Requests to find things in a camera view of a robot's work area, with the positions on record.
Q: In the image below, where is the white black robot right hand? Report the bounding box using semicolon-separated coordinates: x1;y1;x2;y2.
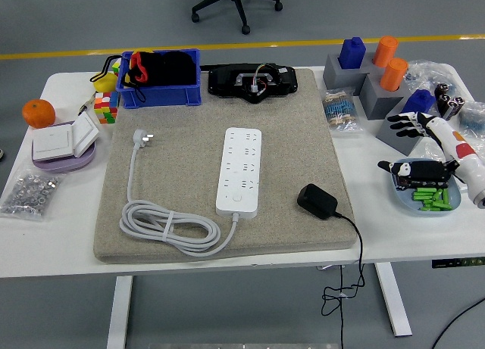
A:
377;111;485;209

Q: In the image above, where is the black adapter cord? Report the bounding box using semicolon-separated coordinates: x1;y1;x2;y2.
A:
321;211;367;318

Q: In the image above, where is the black power adapter plug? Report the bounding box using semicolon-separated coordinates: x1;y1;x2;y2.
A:
296;182;339;221

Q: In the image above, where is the white power strip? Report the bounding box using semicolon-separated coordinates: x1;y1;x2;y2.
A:
215;127;263;220

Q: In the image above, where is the white power strip cable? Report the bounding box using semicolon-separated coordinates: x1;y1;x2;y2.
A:
120;128;240;257

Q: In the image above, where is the clear bag of blue parts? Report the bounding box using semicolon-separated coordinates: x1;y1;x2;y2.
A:
456;101;485;138
403;59;462;96

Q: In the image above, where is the blue square peg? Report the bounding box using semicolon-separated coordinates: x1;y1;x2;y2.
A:
338;36;367;70
401;89;437;115

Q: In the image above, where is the pile of green pegs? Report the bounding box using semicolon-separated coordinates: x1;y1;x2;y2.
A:
411;187;454;213

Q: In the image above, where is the light blue plate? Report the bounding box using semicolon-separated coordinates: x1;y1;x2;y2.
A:
390;157;462;213

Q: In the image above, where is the orange cylinder peg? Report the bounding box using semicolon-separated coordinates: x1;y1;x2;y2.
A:
379;57;409;92
372;36;399;68

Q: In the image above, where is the bag of resistors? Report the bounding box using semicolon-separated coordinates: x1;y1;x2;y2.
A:
320;88;364;134

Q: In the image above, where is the black table control panel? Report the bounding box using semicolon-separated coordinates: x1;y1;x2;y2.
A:
430;257;485;270

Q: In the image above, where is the wide grey holder block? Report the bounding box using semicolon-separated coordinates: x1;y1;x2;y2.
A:
322;52;380;96

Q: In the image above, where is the white table leg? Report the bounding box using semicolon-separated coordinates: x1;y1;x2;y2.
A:
105;276;133;349
374;263;413;338

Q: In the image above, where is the black electronic device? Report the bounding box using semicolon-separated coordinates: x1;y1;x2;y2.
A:
207;62;299;104

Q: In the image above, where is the grey-brown mat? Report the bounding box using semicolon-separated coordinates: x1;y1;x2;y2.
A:
92;67;357;265

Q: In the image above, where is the blue plastic bin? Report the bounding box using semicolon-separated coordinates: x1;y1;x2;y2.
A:
115;48;202;110

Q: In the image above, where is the purple plate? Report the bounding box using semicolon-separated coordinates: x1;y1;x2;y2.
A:
31;120;97;174

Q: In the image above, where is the orange fruit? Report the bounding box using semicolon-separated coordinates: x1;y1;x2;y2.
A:
21;98;57;129

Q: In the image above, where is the bag of metal nuts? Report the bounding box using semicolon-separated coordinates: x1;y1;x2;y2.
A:
0;169;61;221

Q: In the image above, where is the black floor cable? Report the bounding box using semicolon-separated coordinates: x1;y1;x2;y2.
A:
430;295;485;349

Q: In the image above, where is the thin black hanging cable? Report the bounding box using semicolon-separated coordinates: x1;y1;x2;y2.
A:
338;265;346;349

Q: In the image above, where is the white wall switch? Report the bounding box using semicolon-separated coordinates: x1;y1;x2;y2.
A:
32;123;75;161
71;111;101;157

